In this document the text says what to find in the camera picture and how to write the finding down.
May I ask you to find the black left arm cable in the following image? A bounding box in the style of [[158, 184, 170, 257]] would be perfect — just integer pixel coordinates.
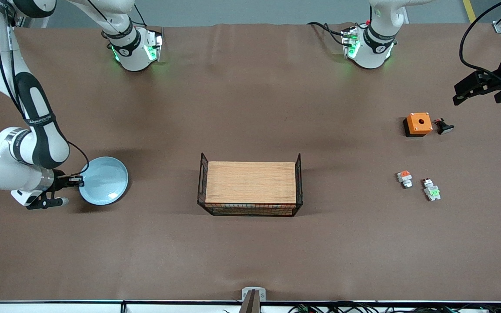
[[459, 0, 501, 81]]

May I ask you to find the orange button enclosure box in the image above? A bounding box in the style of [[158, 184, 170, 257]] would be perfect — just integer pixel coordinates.
[[403, 113, 433, 138]]

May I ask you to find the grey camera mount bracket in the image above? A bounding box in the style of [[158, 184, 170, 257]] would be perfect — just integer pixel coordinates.
[[240, 287, 267, 313]]

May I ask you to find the black left base cable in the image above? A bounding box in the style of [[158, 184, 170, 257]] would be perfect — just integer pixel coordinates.
[[307, 21, 347, 47]]

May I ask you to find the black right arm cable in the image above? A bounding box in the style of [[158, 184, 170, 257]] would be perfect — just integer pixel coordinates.
[[0, 0, 90, 176]]

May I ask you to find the black push button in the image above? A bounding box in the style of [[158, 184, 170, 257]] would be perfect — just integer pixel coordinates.
[[433, 118, 455, 136]]

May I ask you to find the light blue round plate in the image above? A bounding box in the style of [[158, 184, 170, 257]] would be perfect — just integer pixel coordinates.
[[78, 156, 129, 206]]

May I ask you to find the push button with green block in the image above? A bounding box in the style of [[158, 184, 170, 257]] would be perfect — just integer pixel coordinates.
[[423, 177, 442, 202]]

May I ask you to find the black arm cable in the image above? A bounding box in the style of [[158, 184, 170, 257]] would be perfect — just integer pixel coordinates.
[[459, 0, 501, 81], [0, 0, 90, 176]]

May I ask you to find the white table edge rail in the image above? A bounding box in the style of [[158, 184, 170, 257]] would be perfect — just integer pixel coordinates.
[[0, 300, 501, 313]]

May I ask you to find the black wire basket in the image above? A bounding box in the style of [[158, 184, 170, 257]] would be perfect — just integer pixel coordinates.
[[197, 152, 304, 217]]

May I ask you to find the wooden board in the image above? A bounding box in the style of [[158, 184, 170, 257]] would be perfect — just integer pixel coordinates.
[[205, 161, 297, 204]]

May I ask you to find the black cable bundle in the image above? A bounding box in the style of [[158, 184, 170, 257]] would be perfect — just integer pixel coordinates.
[[287, 302, 464, 313]]

